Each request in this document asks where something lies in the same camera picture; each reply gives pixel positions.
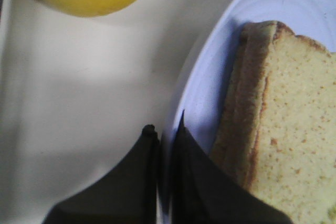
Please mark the cream bear tray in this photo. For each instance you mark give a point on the cream bear tray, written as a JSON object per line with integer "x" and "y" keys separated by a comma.
{"x": 76, "y": 92}

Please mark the bread slice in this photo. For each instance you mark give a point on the bread slice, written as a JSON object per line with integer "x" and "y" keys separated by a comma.
{"x": 294, "y": 167}
{"x": 236, "y": 145}

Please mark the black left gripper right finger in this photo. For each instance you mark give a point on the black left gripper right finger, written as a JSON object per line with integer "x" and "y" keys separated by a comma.
{"x": 202, "y": 193}

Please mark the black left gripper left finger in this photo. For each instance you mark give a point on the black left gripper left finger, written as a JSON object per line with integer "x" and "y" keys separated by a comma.
{"x": 126, "y": 194}

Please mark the light blue round plate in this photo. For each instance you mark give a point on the light blue round plate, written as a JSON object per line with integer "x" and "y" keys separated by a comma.
{"x": 201, "y": 87}

